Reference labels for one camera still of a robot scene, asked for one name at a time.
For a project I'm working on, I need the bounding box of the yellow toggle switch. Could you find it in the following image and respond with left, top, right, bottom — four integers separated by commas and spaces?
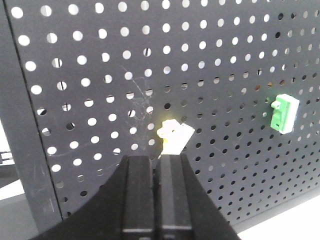
156, 119, 195, 156

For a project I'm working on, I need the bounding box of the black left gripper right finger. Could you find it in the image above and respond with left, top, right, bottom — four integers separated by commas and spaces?
155, 154, 239, 240

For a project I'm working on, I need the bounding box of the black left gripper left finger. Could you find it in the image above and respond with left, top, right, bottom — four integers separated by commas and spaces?
36, 156, 155, 240

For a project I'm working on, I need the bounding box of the black perforated pegboard panel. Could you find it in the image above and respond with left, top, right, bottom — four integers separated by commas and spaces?
0, 0, 320, 240

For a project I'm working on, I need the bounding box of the green toggle switch lower middle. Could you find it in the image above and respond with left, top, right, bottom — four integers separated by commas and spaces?
270, 94, 300, 134

